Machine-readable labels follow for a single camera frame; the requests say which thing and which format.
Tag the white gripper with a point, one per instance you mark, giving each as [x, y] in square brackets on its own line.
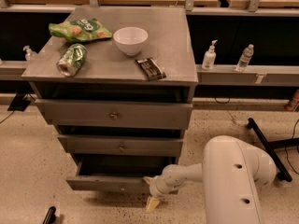
[158, 187]

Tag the grey bottom drawer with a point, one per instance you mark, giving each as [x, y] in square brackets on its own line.
[117, 173]

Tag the grey drawer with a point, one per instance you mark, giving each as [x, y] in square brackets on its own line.
[115, 114]
[117, 173]
[124, 145]

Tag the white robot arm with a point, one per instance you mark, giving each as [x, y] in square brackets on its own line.
[230, 172]

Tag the grey middle drawer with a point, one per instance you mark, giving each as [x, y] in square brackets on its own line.
[124, 145]

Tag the grey drawer cabinet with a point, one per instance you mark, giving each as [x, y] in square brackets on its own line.
[110, 75]

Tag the grey top drawer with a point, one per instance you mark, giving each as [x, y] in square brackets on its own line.
[115, 114]

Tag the black object at floor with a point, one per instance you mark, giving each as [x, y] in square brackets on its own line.
[50, 216]

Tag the black snack wrapper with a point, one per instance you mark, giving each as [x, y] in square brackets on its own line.
[151, 69]

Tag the black stand base legs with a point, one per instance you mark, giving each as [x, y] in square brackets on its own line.
[271, 146]

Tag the white pump sanitizer bottle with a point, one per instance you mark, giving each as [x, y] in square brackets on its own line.
[209, 57]

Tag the green soda can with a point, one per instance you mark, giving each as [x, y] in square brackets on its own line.
[72, 60]

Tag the white bowl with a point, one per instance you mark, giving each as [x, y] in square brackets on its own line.
[130, 40]

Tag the black floor box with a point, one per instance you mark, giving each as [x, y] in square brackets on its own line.
[19, 102]

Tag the clear water bottle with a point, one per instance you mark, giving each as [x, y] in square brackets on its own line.
[245, 58]

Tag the green chip bag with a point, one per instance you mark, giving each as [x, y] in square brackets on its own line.
[82, 30]

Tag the small clear pump bottle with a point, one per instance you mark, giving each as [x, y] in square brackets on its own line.
[29, 53]

